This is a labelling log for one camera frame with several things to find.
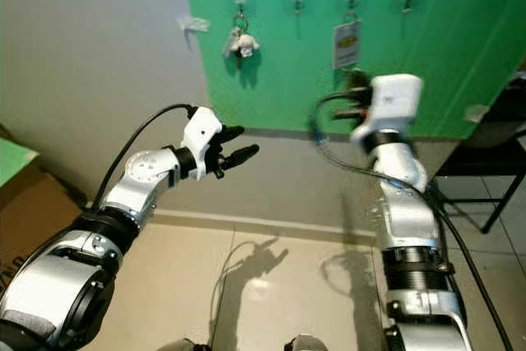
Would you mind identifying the grey robot right leg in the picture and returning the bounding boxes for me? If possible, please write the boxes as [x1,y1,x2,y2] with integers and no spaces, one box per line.
[284,335,330,351]

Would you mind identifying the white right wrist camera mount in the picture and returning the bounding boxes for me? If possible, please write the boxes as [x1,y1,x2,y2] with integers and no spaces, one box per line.
[351,74,422,142]

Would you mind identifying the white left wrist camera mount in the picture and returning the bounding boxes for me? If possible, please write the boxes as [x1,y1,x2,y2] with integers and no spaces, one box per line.
[182,107,223,178]

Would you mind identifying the brown cardboard box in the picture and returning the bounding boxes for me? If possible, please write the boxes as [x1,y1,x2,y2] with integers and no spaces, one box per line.
[0,125,87,282]

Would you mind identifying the black folding chair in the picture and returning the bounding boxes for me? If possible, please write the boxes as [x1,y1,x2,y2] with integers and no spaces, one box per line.
[431,59,526,233]

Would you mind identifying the clear tape strip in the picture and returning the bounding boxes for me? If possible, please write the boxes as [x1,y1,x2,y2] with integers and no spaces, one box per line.
[177,14,210,33]
[464,104,490,124]

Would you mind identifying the keychain with white plush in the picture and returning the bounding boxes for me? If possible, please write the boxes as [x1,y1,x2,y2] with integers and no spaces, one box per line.
[220,14,261,62]

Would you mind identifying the keychain with white tag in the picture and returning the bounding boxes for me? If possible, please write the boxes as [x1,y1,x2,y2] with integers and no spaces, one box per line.
[333,9,362,70]

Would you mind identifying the green sheet with key hooks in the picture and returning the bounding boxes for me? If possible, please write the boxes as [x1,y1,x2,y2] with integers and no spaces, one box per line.
[178,0,526,140]

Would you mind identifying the grey robot left leg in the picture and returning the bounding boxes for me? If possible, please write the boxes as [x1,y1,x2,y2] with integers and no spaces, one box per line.
[156,338,194,351]

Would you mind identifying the grey robot leg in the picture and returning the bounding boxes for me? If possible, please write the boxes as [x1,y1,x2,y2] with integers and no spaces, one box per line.
[156,338,194,351]
[284,335,330,351]

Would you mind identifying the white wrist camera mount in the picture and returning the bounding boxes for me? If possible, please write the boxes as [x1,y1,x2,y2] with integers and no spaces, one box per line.
[351,74,422,142]
[182,107,223,178]

